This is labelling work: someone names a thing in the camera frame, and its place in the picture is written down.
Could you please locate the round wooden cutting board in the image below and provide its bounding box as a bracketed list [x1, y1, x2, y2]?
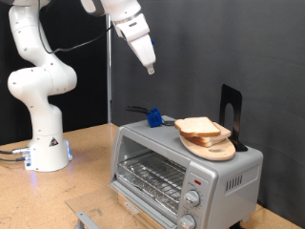
[179, 135, 236, 162]

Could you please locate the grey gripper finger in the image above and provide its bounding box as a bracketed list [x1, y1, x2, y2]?
[145, 62, 156, 75]

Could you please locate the silver toaster oven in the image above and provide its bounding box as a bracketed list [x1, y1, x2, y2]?
[109, 115, 265, 229]

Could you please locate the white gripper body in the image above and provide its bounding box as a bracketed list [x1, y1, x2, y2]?
[128, 32, 156, 68]

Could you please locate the black metal bookend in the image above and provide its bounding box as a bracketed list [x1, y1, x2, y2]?
[218, 83, 249, 153]

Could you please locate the wire oven rack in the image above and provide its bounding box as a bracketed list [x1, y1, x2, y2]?
[117, 151, 188, 215]

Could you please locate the glass oven door with handle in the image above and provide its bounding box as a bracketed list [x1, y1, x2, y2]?
[65, 184, 174, 229]

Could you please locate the black base cable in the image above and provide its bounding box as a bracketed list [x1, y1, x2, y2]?
[0, 156, 31, 162]
[0, 146, 31, 156]

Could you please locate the silver metal pole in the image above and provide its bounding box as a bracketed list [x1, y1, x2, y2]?
[105, 13, 113, 124]

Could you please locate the silver oven knob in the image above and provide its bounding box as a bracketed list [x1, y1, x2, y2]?
[179, 214, 196, 229]
[184, 190, 201, 208]

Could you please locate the metal spatula with blue block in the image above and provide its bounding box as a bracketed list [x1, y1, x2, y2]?
[125, 105, 176, 129]

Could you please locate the black camera cable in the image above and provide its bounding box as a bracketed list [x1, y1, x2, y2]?
[37, 0, 114, 54]

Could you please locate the dark grey backdrop curtain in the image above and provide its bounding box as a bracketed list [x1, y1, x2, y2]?
[112, 0, 305, 228]

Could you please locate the black backdrop curtain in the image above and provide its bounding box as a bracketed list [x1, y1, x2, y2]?
[0, 0, 109, 146]

